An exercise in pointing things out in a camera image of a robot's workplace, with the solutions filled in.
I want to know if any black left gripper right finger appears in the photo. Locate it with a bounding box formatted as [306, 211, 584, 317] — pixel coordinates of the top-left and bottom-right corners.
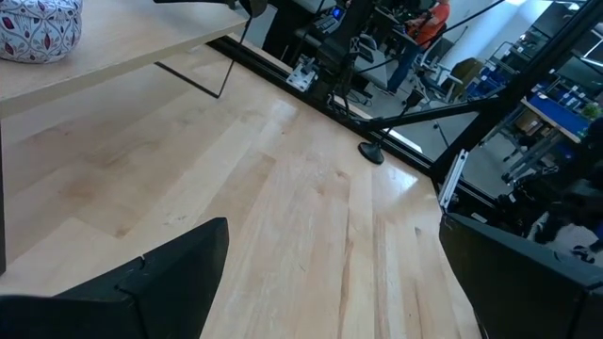
[439, 212, 603, 339]

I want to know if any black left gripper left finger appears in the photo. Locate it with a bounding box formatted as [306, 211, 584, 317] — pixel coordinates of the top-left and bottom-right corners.
[0, 217, 230, 339]

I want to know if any tall black candlestick holder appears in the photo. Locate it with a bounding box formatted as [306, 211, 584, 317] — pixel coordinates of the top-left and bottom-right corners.
[356, 87, 428, 166]

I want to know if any white leaf-patterned candle tin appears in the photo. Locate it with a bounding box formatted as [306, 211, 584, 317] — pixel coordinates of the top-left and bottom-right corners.
[0, 0, 84, 65]

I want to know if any black floor equipment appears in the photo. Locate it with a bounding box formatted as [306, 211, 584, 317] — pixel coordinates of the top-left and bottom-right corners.
[489, 120, 603, 265]

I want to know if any blue table top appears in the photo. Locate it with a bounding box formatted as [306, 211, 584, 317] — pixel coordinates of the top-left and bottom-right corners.
[520, 91, 593, 145]

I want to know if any small green plant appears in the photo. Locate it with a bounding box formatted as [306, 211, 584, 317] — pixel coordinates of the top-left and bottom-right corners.
[581, 102, 603, 121]

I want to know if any grey office chair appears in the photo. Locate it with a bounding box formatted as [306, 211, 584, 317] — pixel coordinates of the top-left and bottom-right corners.
[414, 23, 472, 103]

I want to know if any wooden shelf with black legs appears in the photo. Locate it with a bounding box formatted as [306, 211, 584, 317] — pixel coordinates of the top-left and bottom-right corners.
[0, 0, 251, 275]

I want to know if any person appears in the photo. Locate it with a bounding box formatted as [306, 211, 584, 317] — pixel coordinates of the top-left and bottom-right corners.
[385, 0, 451, 95]

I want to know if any black backlit keyboard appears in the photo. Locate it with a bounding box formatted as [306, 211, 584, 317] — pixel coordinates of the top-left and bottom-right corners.
[310, 12, 342, 35]

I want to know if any silver frame corner bracket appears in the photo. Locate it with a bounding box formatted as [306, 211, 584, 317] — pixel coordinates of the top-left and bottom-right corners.
[437, 149, 470, 211]

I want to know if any black aluminium table frame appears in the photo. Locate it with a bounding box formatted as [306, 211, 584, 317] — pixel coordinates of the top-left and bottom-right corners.
[206, 0, 603, 222]

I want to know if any silver metal bracket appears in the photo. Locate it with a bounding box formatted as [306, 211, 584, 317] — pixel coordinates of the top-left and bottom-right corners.
[285, 56, 319, 93]

